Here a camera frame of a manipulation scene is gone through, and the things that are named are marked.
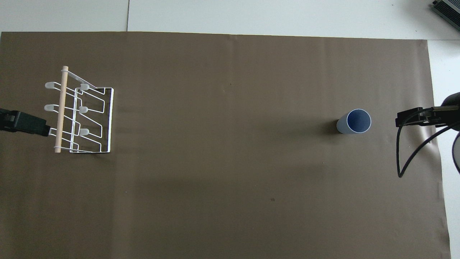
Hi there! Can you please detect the blue cup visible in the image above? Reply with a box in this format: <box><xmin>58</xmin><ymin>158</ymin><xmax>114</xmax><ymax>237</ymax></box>
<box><xmin>336</xmin><ymin>109</ymin><xmax>372</xmax><ymax>135</ymax></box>

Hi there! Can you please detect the grey metal device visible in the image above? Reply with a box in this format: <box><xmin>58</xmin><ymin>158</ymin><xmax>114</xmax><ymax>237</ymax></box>
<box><xmin>431</xmin><ymin>0</ymin><xmax>460</xmax><ymax>21</ymax></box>

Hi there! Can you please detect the white wire cup holder rack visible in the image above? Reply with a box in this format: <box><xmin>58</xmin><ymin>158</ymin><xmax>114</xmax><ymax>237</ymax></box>
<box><xmin>45</xmin><ymin>65</ymin><xmax>114</xmax><ymax>154</ymax></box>

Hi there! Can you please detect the black cable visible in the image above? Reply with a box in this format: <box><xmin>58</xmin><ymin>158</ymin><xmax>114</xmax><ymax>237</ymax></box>
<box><xmin>451</xmin><ymin>131</ymin><xmax>460</xmax><ymax>174</ymax></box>
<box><xmin>396</xmin><ymin>108</ymin><xmax>460</xmax><ymax>178</ymax></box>

